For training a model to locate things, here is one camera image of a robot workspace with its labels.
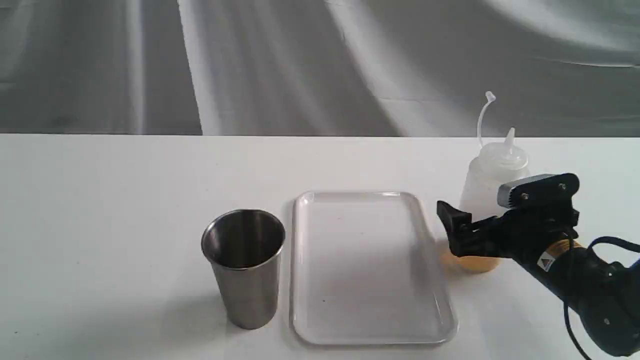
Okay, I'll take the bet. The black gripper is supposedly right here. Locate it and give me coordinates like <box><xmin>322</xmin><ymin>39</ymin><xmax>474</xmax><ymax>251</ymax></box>
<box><xmin>436</xmin><ymin>199</ymin><xmax>581</xmax><ymax>265</ymax></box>

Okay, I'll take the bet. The translucent squeeze bottle amber liquid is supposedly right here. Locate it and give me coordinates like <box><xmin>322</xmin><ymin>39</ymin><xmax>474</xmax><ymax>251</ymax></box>
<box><xmin>442</xmin><ymin>91</ymin><xmax>531</xmax><ymax>274</ymax></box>

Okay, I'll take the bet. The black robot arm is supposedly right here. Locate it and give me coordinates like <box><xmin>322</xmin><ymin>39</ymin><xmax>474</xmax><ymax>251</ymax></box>
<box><xmin>436</xmin><ymin>198</ymin><xmax>639</xmax><ymax>357</ymax></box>

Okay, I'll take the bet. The stainless steel cup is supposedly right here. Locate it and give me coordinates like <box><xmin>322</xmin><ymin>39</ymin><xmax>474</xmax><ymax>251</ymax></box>
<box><xmin>200</xmin><ymin>209</ymin><xmax>286</xmax><ymax>330</ymax></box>

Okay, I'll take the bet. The white plastic tray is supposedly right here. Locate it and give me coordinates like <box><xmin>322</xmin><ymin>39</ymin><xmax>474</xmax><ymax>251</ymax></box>
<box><xmin>290</xmin><ymin>191</ymin><xmax>458</xmax><ymax>347</ymax></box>

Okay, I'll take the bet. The grey backdrop cloth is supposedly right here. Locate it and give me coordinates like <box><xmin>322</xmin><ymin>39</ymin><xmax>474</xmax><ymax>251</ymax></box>
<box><xmin>0</xmin><ymin>0</ymin><xmax>639</xmax><ymax>137</ymax></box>

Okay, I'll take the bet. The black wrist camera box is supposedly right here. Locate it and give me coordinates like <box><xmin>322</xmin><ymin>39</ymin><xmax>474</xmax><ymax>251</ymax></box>
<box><xmin>496</xmin><ymin>173</ymin><xmax>580</xmax><ymax>210</ymax></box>

